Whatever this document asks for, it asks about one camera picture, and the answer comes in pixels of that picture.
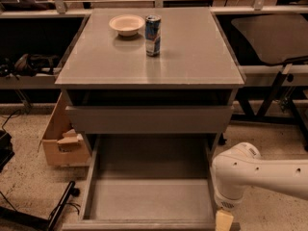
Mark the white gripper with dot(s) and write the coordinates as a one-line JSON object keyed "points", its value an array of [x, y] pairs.
{"points": [[227, 203]]}

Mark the grey drawer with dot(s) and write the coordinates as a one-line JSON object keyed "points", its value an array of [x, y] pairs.
{"points": [[147, 183], [149, 120]]}

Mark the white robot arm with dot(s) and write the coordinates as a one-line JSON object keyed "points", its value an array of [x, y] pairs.
{"points": [[242, 166]]}

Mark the grey top drawer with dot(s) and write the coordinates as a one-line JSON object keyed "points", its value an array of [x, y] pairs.
{"points": [[149, 120]]}

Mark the grey drawer cabinet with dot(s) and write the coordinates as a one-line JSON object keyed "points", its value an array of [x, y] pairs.
{"points": [[194, 66]]}

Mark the cardboard box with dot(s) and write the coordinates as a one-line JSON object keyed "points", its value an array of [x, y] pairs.
{"points": [[62, 145]]}

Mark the blue silver drink can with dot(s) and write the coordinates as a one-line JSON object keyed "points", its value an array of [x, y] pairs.
{"points": [[152, 34]]}

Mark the black stand leg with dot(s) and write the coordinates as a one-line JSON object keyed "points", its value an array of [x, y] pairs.
{"points": [[42, 224]]}

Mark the white bowl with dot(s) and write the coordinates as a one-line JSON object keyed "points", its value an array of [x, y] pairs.
{"points": [[126, 25]]}

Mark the black case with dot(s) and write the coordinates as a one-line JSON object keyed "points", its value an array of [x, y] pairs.
{"points": [[6, 148]]}

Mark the metal shelf rail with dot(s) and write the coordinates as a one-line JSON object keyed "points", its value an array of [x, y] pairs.
{"points": [[38, 82]]}

